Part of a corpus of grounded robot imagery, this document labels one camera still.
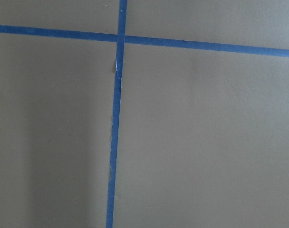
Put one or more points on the brown paper table cover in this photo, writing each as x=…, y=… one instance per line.
x=144, y=113

